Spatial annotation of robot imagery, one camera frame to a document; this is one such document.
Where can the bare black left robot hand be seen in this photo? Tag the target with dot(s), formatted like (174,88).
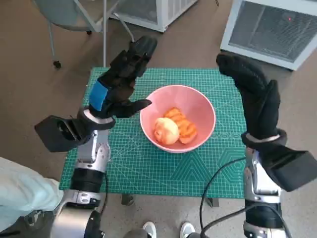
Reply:
(116,86)

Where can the grey-blue office chair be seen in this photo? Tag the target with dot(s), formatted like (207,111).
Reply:
(71,15)

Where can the green cutting mat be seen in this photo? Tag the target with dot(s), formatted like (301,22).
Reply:
(153,173)

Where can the white shoe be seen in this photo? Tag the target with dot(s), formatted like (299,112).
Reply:
(149,228)
(187,228)

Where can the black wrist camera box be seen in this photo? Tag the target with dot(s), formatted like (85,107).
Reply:
(57,134)
(289,168)

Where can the black table leg bracket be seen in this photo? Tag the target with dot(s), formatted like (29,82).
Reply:
(127,199)
(213,202)

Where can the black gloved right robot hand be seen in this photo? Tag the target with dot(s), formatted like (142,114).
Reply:
(260,104)

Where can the silver metal pole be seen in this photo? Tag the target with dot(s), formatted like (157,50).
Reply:
(105,32)

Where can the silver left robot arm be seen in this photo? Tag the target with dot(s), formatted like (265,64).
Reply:
(86,178)

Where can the person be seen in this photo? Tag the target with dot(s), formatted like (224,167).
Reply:
(22,183)

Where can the round toy bread bun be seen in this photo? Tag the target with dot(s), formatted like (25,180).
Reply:
(167,130)

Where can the oblong striped toy bread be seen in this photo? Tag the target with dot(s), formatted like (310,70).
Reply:
(188,129)

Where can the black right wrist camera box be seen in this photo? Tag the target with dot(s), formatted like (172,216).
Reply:
(289,168)

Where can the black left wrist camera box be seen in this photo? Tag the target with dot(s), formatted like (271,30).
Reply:
(57,134)

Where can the pink bowl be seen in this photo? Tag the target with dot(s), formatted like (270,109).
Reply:
(198,104)

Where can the white mesh cabinet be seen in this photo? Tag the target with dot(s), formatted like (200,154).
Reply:
(153,12)
(270,32)

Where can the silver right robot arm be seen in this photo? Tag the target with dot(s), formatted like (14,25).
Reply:
(262,186)

